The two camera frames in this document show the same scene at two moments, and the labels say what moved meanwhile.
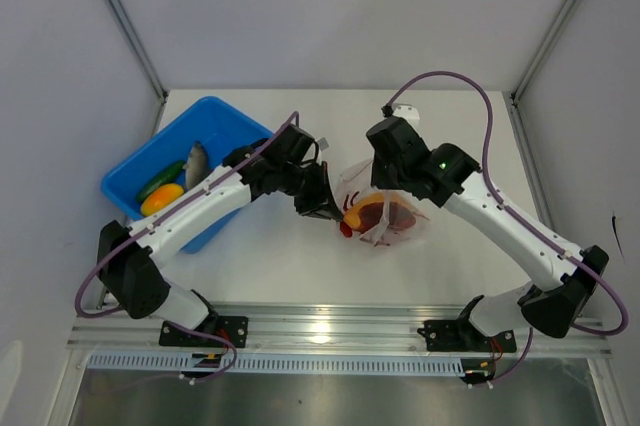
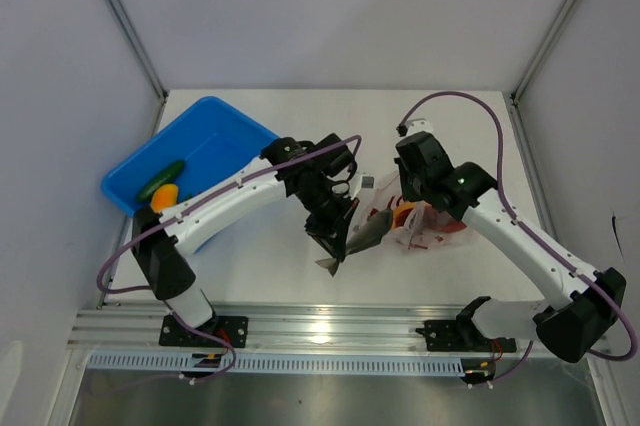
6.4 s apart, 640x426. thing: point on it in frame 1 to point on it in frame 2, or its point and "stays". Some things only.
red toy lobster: (377, 211) to (432, 218)
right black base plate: (461, 336) stays
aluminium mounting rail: (318, 330) stays
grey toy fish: (197, 165) to (366, 236)
